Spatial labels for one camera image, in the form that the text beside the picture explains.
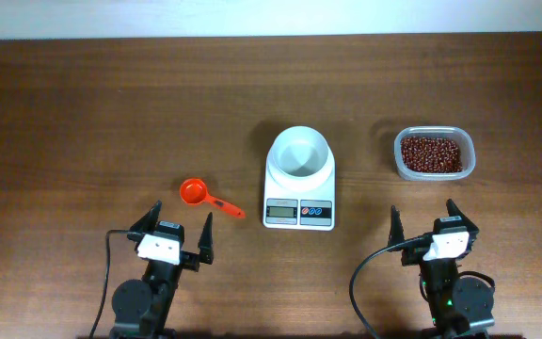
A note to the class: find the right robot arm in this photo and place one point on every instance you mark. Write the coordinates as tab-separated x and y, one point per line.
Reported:
460	302

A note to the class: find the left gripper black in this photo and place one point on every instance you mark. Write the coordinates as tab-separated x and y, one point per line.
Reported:
190	259

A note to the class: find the red adzuki beans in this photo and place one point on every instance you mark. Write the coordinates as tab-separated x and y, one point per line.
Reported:
431	154

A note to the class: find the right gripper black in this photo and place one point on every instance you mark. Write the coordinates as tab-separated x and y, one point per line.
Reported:
414	254

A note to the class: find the orange measuring scoop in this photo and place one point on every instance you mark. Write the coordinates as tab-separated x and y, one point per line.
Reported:
194	191

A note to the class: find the clear plastic bean container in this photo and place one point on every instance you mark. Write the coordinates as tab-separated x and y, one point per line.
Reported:
459	136

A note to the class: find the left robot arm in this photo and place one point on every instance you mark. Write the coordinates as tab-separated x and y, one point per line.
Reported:
141	306

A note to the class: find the white round bowl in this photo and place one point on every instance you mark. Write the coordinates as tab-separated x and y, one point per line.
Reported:
299	151

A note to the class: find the white digital kitchen scale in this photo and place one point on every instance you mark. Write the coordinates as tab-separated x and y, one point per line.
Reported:
307	203

